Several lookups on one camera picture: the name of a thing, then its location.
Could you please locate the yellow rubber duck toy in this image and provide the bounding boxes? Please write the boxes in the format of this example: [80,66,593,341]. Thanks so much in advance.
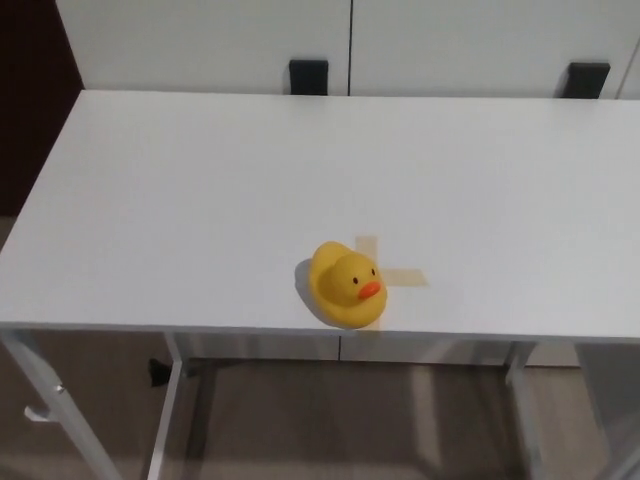
[308,241,389,330]

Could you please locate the small black floor object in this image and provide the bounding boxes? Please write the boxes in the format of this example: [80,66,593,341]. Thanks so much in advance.
[147,358,171,389]

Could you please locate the left black wall bracket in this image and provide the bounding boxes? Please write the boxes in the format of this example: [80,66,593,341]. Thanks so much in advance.
[288,59,330,96]

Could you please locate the white metal desk leg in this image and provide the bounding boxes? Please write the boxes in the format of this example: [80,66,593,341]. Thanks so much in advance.
[504,342,547,480]
[0,329,124,480]
[145,332,192,480]

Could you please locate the long beige tape strip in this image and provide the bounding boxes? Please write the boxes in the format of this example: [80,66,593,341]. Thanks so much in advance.
[355,234,385,332]

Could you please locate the right black wall bracket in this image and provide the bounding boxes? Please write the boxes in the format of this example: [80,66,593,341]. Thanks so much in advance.
[566,61,612,100]

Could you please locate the black wall bracket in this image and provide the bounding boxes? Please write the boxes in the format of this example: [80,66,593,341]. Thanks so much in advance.
[288,59,330,96]
[566,61,612,100]

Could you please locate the short beige tape strip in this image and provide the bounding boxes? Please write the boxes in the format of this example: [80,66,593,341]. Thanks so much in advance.
[379,268,430,290]

